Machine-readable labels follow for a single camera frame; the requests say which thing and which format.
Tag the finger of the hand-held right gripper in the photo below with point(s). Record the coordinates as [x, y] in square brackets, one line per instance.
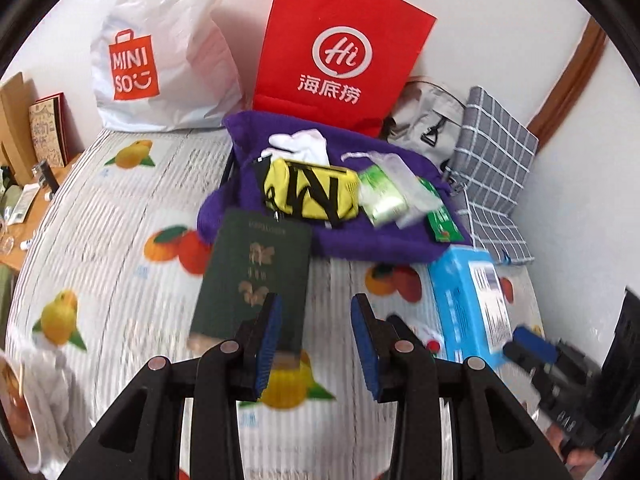
[520, 357]
[535, 341]

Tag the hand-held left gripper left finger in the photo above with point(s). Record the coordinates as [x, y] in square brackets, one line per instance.
[267, 345]

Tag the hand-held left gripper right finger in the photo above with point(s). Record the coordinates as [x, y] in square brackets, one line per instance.
[362, 347]

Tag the dark green booklet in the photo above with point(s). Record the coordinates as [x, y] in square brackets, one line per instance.
[250, 270]

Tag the green tissue pack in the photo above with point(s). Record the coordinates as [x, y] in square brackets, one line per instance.
[382, 200]

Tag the green wet wipe packet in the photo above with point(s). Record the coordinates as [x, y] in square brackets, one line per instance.
[440, 215]

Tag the yellow and black pouch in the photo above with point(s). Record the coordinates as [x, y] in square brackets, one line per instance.
[305, 190]

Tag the white socks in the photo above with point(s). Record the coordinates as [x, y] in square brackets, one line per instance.
[300, 145]

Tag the person's right hand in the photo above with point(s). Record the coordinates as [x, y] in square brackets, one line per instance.
[577, 460]

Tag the blue and white box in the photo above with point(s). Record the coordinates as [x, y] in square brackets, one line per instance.
[470, 305]

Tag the purple cloth bag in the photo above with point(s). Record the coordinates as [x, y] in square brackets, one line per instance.
[350, 242]

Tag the fruit printed blanket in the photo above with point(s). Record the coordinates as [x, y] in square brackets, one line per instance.
[125, 260]

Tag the clear plastic pack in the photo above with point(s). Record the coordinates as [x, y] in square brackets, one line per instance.
[407, 180]

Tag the grey checked pouch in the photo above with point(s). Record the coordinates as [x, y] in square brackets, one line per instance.
[500, 160]

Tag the white cloth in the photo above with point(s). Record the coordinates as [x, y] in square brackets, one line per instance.
[40, 400]

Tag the grey backpack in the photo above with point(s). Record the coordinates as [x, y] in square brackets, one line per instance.
[425, 115]

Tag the wooden desk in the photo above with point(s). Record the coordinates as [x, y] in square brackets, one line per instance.
[30, 230]

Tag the red paper bag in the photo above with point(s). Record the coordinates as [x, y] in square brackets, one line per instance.
[340, 50]

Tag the red framed book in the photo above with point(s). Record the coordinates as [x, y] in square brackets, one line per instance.
[47, 130]

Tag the white plastic shopping bag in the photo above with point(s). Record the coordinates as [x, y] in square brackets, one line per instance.
[160, 45]

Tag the brown cardboard box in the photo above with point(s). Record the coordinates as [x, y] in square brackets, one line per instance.
[15, 120]

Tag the brown wooden frame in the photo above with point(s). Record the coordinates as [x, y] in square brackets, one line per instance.
[570, 75]

